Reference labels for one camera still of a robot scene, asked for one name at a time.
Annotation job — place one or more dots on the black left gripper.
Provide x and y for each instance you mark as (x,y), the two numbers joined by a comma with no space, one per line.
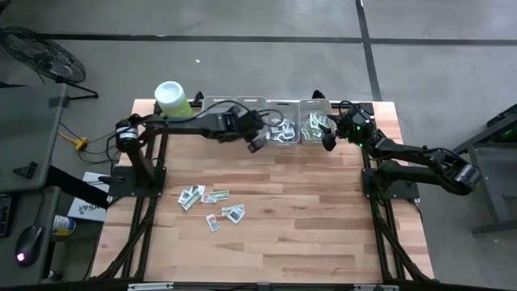
(251,125)

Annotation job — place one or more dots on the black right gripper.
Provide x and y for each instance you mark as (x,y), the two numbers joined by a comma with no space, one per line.
(353,123)

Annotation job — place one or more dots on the green striped bandage wrapper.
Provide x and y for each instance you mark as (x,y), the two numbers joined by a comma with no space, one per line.
(219,195)
(192,199)
(319,119)
(226,210)
(316,132)
(312,122)
(305,131)

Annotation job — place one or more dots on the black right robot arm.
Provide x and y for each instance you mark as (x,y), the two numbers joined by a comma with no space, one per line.
(404,151)

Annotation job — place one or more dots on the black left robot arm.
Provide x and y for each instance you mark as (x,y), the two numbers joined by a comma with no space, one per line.
(182,125)

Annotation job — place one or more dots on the green wipes canister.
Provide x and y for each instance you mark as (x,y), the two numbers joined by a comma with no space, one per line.
(171,99)

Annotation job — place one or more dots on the white red-label packet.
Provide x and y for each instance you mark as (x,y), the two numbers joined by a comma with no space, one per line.
(213,222)
(208,199)

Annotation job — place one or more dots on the black metal cart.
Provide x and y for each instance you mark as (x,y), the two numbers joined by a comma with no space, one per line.
(507,129)

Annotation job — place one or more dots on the yellow power plug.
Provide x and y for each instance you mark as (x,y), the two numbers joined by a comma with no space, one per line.
(82,142)

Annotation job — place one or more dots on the white printed cardboard box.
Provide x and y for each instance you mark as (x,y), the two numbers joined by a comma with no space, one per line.
(87,210)

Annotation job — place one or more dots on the white yellow can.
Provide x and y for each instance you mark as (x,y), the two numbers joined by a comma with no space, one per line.
(64,225)

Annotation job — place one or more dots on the black floor fan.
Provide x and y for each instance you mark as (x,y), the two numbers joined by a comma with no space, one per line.
(44,56)

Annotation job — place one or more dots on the grey side desk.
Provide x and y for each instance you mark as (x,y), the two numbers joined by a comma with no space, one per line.
(28,129)

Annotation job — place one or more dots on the black computer mouse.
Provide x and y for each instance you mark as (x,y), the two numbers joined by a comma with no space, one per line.
(29,244)

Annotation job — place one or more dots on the black keyboard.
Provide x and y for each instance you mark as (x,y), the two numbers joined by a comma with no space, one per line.
(5,218)

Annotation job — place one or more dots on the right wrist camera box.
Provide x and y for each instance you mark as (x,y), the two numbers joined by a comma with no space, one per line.
(328,142)

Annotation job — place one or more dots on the silver metal bracket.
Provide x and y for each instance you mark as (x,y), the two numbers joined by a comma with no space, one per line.
(150,287)
(375,288)

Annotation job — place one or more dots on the black desk bracket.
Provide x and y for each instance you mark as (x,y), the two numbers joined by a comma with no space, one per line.
(26,169)

